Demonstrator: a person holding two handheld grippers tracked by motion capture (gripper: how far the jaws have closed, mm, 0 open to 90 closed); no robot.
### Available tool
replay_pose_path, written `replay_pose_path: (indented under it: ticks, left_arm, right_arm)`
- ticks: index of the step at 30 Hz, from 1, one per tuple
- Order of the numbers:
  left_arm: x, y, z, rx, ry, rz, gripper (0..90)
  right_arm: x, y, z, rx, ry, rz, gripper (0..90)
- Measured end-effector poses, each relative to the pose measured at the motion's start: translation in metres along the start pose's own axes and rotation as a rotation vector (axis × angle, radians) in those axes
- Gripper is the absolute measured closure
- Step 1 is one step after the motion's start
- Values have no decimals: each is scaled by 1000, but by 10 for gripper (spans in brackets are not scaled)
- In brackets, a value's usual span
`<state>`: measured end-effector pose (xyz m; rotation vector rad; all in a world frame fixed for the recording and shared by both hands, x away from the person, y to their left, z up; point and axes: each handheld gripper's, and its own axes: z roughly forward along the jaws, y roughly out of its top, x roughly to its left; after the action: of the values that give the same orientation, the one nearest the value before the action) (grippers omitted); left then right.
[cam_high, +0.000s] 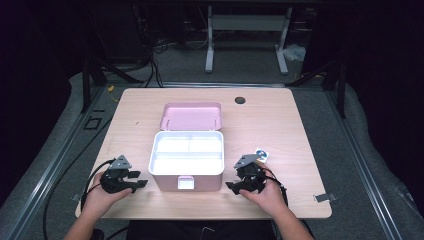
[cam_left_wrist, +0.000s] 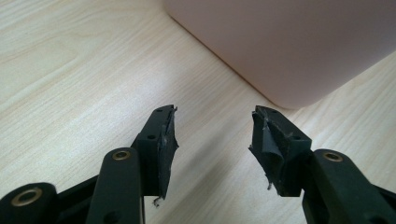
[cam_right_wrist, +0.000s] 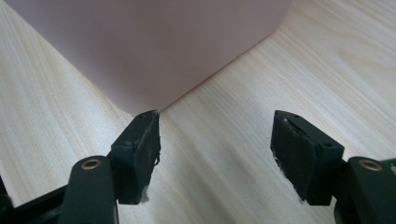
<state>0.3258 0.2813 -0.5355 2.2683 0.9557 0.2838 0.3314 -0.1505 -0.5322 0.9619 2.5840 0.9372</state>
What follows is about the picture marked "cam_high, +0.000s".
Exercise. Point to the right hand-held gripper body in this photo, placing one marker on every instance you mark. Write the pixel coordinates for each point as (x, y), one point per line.
(251, 175)

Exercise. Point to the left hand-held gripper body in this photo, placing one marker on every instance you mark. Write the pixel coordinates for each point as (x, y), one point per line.
(113, 178)

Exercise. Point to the white divided tray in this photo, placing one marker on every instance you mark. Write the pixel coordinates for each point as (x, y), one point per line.
(186, 153)

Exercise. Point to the person's left hand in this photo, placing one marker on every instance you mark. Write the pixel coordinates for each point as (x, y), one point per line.
(100, 198)

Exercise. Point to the person's right hand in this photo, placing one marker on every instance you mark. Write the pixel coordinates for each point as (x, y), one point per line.
(266, 198)

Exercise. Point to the white card with blue circle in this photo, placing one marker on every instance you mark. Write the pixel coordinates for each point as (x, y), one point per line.
(262, 156)

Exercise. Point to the person's dark clothing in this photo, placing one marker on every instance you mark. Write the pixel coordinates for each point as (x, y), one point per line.
(200, 230)

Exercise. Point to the black metal stand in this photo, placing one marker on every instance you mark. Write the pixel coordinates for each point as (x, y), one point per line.
(340, 86)
(86, 83)

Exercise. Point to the clear plastic bag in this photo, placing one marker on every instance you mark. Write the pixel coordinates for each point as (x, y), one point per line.
(295, 52)

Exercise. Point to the aluminium floor rail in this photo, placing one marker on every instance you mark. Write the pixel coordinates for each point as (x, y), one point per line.
(363, 163)
(50, 166)

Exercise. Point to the grey metal bracket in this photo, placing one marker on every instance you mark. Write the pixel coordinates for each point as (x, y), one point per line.
(325, 197)

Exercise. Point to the white metal desk frame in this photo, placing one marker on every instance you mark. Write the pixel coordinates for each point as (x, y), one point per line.
(246, 23)

